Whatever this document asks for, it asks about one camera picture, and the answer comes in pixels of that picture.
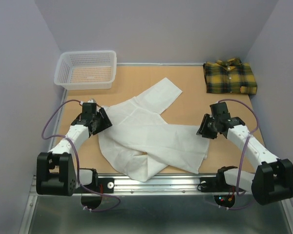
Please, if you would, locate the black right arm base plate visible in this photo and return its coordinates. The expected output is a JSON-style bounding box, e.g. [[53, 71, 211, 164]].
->
[[197, 176, 236, 193]]

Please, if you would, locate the metal table frame edge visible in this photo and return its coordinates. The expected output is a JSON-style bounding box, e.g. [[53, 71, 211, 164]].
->
[[19, 87, 69, 234]]

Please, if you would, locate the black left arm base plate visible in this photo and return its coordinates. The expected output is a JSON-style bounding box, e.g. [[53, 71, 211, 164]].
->
[[85, 177, 115, 194]]

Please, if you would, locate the yellow plaid folded shirt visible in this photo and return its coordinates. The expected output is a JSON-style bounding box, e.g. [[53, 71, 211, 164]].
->
[[203, 58, 257, 95]]

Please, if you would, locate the white perforated plastic basket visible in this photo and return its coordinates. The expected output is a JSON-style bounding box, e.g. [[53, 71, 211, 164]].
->
[[54, 50, 117, 90]]

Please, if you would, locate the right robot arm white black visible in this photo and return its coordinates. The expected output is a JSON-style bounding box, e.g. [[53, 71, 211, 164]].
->
[[197, 100, 293, 205]]

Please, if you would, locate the aluminium mounting rail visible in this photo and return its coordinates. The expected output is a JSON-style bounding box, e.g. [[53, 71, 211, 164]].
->
[[99, 174, 215, 197]]

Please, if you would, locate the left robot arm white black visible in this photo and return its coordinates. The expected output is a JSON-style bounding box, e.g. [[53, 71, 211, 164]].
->
[[36, 99, 112, 196]]

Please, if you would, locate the white long sleeve shirt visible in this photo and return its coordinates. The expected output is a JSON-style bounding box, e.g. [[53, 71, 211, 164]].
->
[[98, 78, 209, 182]]

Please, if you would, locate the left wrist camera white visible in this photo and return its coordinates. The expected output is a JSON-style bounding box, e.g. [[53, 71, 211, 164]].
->
[[87, 98, 97, 104]]

